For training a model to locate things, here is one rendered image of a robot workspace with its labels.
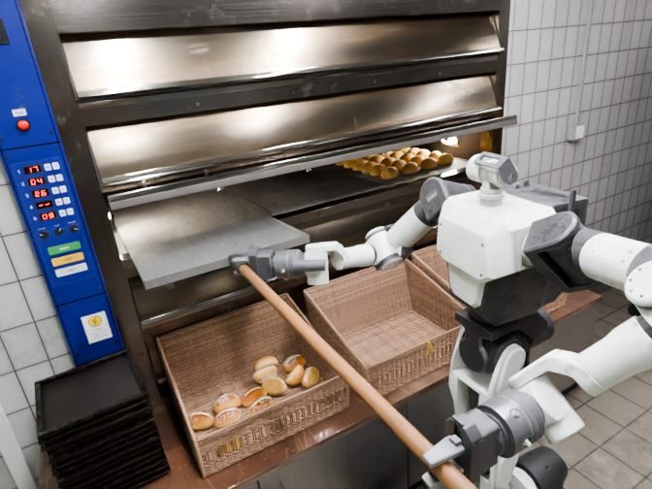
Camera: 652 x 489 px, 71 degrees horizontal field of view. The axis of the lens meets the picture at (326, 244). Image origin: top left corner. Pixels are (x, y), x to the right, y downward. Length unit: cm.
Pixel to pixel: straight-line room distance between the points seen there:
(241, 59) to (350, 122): 50
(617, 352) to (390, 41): 153
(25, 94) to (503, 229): 132
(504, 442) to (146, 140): 135
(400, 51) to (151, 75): 99
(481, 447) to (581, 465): 175
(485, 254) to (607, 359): 38
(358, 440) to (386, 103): 134
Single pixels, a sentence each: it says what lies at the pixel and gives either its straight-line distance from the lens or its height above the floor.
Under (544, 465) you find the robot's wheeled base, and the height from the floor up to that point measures 35.
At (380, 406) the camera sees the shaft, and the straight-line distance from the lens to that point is 85.
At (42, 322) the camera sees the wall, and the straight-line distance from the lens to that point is 178.
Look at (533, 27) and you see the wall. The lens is 265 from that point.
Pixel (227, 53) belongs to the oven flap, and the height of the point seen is 180.
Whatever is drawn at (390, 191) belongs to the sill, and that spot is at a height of 117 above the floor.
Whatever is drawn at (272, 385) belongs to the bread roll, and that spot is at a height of 64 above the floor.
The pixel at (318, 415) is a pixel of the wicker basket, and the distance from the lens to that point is 171.
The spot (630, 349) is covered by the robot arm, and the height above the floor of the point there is 133.
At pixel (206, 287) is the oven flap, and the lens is 181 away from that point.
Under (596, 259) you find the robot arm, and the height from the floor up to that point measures 139.
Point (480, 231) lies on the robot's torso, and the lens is 111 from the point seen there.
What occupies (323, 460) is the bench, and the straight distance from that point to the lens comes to 174.
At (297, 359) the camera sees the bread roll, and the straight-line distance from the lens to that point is 192.
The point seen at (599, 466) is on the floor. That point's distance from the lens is 254.
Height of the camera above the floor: 177
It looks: 23 degrees down
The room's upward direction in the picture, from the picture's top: 5 degrees counter-clockwise
